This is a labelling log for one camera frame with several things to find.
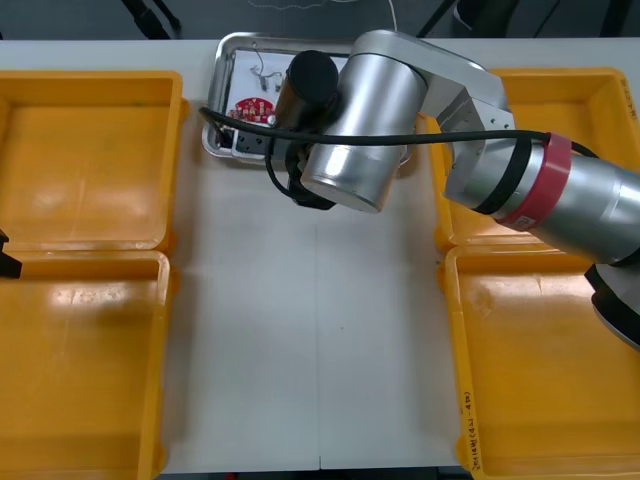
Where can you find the yellow-orange plastic bin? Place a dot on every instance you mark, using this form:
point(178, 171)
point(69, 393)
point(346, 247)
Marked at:
point(75, 375)
point(530, 375)
point(575, 100)
point(75, 165)

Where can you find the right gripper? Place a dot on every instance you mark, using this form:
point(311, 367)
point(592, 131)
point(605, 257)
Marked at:
point(252, 145)

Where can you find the round red circuit board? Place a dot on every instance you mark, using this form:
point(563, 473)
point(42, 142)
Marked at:
point(250, 107)

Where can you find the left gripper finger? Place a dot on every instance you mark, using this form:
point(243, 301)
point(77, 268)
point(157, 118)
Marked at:
point(4, 238)
point(11, 269)

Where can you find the white sheet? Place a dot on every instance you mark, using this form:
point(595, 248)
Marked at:
point(240, 75)

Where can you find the black chair base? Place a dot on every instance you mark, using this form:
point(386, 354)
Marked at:
point(150, 20)

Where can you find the steel tray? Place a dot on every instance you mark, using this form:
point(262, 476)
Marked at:
point(222, 75)

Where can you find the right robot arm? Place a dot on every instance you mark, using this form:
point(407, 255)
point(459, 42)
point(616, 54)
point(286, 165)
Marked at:
point(380, 100)

